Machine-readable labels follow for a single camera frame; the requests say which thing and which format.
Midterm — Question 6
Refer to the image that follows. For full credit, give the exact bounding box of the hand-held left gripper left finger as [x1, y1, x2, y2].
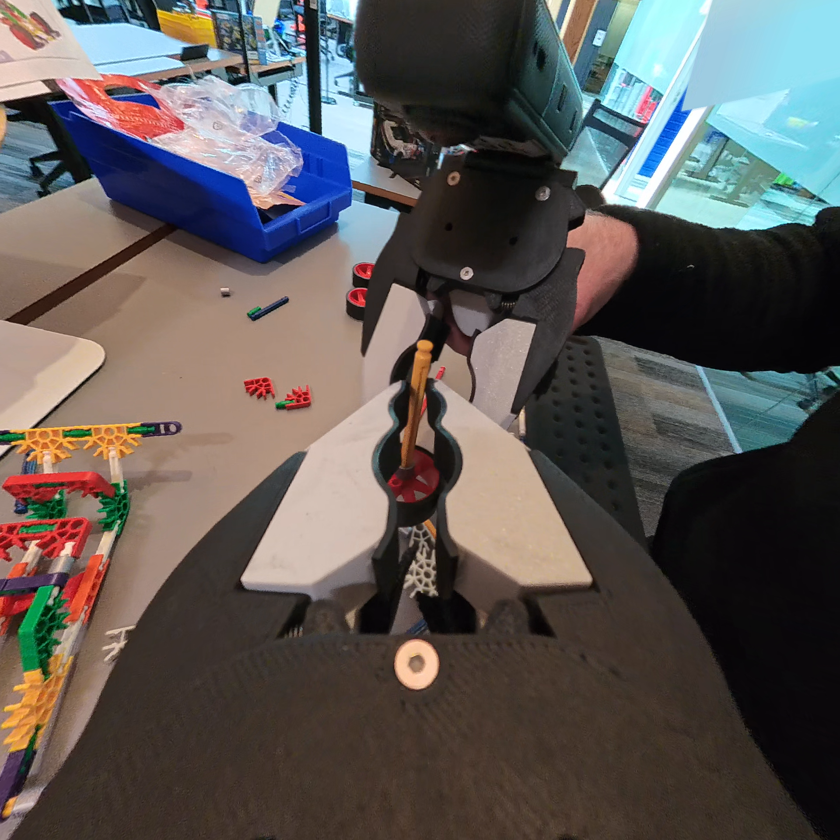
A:
[240, 381, 404, 634]

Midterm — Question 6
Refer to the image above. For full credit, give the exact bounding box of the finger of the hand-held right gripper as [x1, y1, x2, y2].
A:
[469, 318, 549, 432]
[364, 282, 435, 403]

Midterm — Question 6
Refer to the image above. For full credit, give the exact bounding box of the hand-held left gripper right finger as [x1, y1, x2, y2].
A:
[427, 381, 595, 634]

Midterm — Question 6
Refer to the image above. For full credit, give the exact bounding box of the green fan connector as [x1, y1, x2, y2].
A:
[96, 482, 133, 533]

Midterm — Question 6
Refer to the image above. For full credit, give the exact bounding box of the red and green toy model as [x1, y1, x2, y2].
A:
[0, 420, 182, 819]

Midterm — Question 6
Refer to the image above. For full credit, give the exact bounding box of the person's right forearm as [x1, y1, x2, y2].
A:
[577, 205, 840, 376]

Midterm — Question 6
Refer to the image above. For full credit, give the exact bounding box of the person's right hand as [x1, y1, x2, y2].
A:
[566, 210, 642, 337]

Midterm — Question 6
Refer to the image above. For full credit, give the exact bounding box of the black perforated panel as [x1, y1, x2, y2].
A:
[524, 334, 648, 546]

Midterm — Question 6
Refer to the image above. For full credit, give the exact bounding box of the white snowflake connector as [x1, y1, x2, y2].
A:
[403, 524, 440, 599]

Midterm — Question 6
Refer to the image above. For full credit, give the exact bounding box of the black toy set box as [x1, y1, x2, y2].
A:
[370, 104, 434, 179]

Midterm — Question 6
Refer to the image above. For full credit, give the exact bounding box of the black office chair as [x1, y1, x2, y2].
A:
[577, 98, 644, 192]

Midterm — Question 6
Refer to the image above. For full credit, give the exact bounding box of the black pole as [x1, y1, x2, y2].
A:
[304, 0, 324, 136]

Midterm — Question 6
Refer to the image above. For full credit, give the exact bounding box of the blue storage bin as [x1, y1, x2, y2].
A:
[49, 98, 354, 264]

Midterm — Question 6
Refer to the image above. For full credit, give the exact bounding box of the clear plastic bag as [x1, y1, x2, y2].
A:
[130, 75, 305, 205]

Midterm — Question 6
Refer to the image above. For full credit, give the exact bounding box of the white document stand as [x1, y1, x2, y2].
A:
[0, 319, 106, 448]

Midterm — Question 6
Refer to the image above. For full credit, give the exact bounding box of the red orange printed packet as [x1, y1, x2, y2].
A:
[58, 75, 307, 211]

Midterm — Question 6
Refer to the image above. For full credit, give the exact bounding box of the instruction sheet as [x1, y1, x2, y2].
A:
[0, 0, 103, 87]

